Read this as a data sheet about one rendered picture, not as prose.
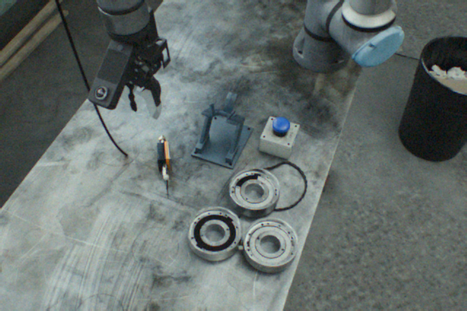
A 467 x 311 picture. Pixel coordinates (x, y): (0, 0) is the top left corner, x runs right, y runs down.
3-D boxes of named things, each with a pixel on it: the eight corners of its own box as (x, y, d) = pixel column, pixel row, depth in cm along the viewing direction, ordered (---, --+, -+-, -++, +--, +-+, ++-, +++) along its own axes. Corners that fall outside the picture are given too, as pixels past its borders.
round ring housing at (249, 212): (275, 224, 105) (276, 213, 102) (224, 215, 106) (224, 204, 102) (281, 182, 111) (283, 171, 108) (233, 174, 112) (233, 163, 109)
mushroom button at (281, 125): (284, 146, 114) (287, 131, 110) (268, 141, 115) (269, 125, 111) (290, 133, 117) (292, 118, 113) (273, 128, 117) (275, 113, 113)
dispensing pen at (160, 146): (160, 193, 104) (155, 130, 114) (161, 204, 107) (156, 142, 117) (171, 192, 104) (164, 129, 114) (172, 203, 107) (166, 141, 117)
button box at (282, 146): (288, 160, 115) (291, 146, 111) (258, 150, 116) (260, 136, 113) (298, 134, 120) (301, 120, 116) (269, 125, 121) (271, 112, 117)
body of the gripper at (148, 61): (173, 63, 95) (163, 10, 86) (148, 95, 91) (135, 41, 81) (138, 52, 98) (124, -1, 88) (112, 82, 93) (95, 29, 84)
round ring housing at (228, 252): (214, 274, 98) (214, 265, 94) (176, 240, 102) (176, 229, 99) (252, 239, 103) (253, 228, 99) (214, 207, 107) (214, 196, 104)
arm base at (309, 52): (301, 29, 144) (306, -2, 136) (354, 43, 141) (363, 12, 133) (285, 63, 135) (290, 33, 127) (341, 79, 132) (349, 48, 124)
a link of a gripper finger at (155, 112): (180, 104, 101) (166, 68, 94) (165, 125, 98) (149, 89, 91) (168, 101, 102) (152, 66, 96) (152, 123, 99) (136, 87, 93)
